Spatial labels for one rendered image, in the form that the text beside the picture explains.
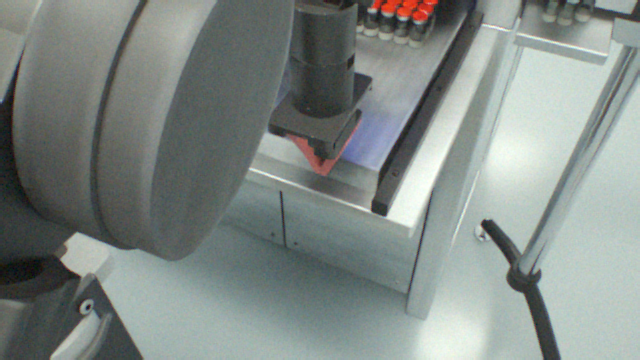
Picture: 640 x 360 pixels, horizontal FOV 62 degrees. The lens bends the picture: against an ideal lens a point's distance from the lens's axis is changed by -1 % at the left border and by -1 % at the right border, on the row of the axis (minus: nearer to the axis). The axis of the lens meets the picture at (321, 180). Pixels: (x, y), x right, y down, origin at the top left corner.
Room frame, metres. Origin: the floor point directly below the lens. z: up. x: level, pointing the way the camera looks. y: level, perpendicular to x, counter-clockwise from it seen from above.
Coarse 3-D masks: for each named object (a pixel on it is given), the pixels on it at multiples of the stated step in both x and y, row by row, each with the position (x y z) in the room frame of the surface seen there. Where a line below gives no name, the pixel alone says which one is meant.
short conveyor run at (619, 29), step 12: (528, 0) 0.78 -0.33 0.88; (540, 0) 0.77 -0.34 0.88; (600, 0) 0.74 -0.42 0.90; (612, 0) 0.73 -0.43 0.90; (624, 0) 0.72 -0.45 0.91; (636, 0) 0.72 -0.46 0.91; (600, 12) 0.73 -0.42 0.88; (612, 12) 0.73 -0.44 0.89; (624, 12) 0.72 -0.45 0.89; (636, 12) 0.71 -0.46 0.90; (624, 24) 0.72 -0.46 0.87; (636, 24) 0.71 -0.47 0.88; (612, 36) 0.72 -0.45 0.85; (624, 36) 0.71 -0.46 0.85; (636, 36) 0.71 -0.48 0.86
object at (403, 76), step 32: (448, 32) 0.68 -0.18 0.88; (288, 64) 0.60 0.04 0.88; (384, 64) 0.60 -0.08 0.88; (416, 64) 0.60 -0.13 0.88; (384, 96) 0.53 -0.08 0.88; (416, 96) 0.49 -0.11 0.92; (384, 128) 0.47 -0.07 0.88; (288, 160) 0.42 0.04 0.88; (352, 160) 0.39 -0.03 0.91; (384, 160) 0.39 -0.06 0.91
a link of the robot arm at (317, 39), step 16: (304, 0) 0.38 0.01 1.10; (320, 0) 0.37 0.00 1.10; (336, 0) 0.38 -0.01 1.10; (304, 16) 0.37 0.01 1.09; (320, 16) 0.36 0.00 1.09; (336, 16) 0.37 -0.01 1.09; (352, 16) 0.38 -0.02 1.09; (304, 32) 0.37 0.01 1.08; (320, 32) 0.36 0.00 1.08; (336, 32) 0.37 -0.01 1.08; (352, 32) 0.38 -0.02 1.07; (288, 48) 0.39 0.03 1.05; (304, 48) 0.37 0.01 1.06; (320, 48) 0.36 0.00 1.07; (336, 48) 0.37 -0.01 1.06; (352, 48) 0.38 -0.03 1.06; (320, 64) 0.36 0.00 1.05
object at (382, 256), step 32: (512, 64) 1.14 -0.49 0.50; (480, 160) 1.05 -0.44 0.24; (256, 192) 0.89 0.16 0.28; (256, 224) 0.90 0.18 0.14; (288, 224) 0.85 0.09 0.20; (320, 224) 0.81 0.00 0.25; (352, 224) 0.78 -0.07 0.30; (320, 256) 0.82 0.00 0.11; (352, 256) 0.78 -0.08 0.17; (384, 256) 0.74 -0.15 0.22; (416, 256) 0.71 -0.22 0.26
